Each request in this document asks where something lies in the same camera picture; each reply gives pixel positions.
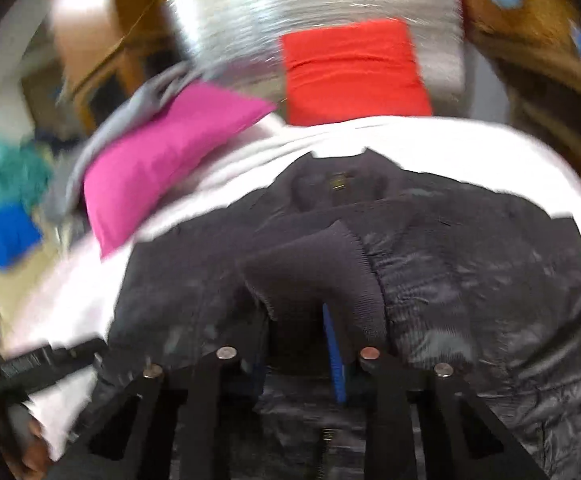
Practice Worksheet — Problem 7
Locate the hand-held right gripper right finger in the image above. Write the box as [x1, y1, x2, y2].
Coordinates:
[322, 304, 547, 480]

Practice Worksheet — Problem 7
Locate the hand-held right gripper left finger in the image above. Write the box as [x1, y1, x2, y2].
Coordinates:
[50, 346, 267, 480]

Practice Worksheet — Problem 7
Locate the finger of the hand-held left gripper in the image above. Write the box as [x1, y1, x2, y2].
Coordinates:
[0, 337, 108, 395]

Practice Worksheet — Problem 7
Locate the black puffer jacket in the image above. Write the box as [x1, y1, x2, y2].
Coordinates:
[50, 147, 581, 480]

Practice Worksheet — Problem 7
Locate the person's left hand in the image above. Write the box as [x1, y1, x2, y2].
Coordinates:
[20, 417, 56, 480]

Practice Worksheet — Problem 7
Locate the blue garment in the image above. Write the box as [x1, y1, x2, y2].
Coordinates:
[0, 202, 46, 281]

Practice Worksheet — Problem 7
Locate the teal garment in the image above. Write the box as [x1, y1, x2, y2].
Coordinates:
[0, 130, 54, 213]

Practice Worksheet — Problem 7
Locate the magenta folded cloth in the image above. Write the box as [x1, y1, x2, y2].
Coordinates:
[83, 80, 277, 260]

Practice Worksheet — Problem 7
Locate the grey cloth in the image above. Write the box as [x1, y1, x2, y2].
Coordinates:
[45, 62, 206, 226]

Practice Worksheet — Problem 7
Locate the white fluffy blanket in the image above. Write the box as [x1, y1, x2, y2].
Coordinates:
[0, 114, 581, 461]

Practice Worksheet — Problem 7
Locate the red folded cloth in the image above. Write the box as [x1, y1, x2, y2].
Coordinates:
[279, 17, 434, 125]

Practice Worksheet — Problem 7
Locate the wooden cabinet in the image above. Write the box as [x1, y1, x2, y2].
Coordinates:
[63, 0, 198, 133]

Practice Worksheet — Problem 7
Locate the brown wooden furniture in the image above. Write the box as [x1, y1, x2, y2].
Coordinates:
[453, 0, 581, 201]

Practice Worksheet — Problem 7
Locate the silver foil mat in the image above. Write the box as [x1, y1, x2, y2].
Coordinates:
[163, 0, 467, 106]

